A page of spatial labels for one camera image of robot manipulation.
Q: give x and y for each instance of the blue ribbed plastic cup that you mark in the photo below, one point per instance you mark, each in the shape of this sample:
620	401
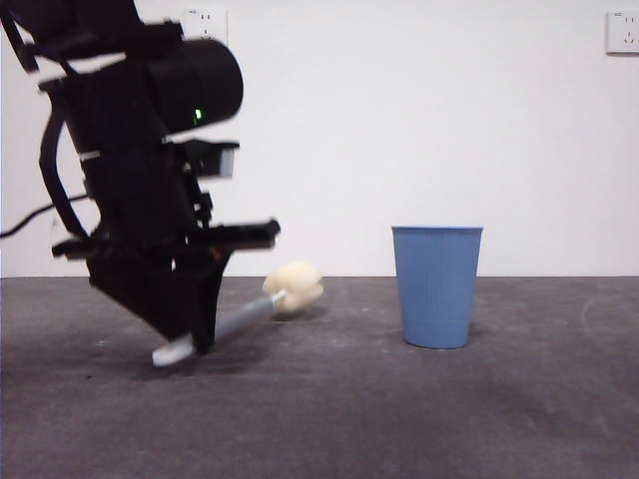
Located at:
437	289

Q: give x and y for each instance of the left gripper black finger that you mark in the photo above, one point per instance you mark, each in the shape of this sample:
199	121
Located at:
212	289
150	294

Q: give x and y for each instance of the white wall socket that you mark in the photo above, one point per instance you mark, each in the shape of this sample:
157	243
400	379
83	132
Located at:
218	24
624	32

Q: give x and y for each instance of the pale grey left wrist camera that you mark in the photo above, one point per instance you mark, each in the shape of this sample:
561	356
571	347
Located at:
227	162

